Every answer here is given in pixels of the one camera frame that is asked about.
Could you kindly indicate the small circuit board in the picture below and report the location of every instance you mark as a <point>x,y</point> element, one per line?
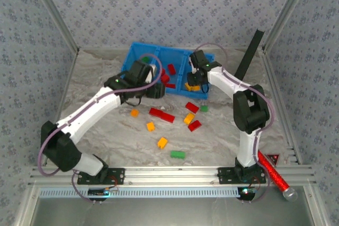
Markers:
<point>102,192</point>
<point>246,193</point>

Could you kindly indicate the wide aluminium frame rail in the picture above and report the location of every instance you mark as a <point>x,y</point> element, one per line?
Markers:
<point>169,174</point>

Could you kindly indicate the aluminium frame post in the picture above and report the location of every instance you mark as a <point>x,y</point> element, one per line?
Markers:
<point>285,11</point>
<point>54,11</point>

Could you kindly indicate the blue three-compartment plastic bin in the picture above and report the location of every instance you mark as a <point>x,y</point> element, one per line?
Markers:
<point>174,56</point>

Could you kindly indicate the grey metal panel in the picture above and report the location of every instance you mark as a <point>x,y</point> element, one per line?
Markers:
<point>169,212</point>

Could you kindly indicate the red glitter toy microphone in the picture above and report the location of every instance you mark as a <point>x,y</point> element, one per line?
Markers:
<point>276,178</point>

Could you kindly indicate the aluminium side rail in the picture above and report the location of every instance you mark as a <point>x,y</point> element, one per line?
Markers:
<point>69,77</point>
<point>271,72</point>

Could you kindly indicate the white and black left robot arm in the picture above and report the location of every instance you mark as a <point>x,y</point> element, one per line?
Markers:
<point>87,115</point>

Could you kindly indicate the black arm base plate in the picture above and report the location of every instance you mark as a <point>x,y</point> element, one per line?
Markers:
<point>225,175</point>
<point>117,175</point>

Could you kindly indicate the black sign with red triangle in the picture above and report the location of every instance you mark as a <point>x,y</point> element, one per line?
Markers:
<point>273,159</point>

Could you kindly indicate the long black bar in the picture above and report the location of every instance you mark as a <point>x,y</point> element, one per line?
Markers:
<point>250,54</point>

